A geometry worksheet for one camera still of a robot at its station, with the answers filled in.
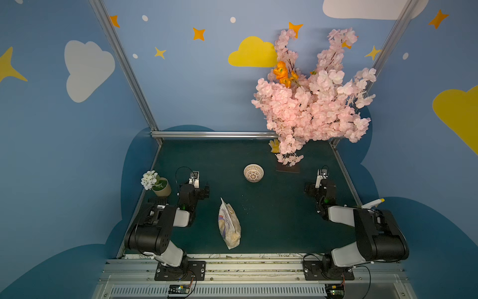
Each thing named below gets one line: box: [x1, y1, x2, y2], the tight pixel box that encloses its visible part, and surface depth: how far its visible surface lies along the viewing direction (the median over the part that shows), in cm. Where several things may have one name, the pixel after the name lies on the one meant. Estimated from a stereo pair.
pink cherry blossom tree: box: [251, 28, 377, 166], surface depth 69 cm
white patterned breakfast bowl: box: [242, 163, 265, 184], surface depth 106 cm
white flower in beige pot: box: [140, 170, 172, 197], surface depth 90 cm
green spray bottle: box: [360, 198, 386, 210], surface depth 78 cm
